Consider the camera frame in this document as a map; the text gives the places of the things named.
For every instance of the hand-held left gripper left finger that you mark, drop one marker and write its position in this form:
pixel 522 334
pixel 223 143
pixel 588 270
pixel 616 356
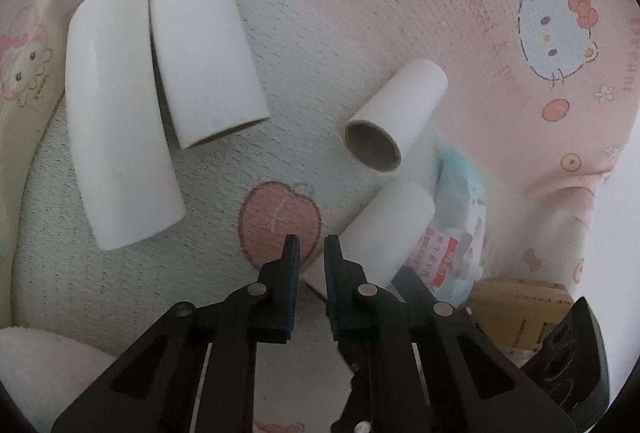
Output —
pixel 290 293

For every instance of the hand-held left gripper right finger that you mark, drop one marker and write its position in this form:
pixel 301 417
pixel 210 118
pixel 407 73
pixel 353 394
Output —
pixel 332 293

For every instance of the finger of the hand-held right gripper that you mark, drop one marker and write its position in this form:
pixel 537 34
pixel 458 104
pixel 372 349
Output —
pixel 412 285
pixel 357 398

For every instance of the white cardboard tube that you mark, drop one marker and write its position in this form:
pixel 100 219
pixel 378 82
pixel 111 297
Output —
pixel 115 123
pixel 395 113
pixel 390 223
pixel 205 48

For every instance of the white toilet paper roll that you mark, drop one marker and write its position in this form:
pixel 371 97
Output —
pixel 45 363

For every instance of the white spout pouch red label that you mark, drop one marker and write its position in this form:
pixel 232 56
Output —
pixel 445 258

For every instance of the brown cardboard box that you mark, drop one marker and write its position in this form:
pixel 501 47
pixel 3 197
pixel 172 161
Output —
pixel 520 313

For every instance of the light blue tissue pack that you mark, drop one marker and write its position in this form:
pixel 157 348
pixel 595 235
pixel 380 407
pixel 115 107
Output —
pixel 462 193

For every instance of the pink printed blanket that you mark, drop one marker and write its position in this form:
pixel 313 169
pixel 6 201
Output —
pixel 350 38

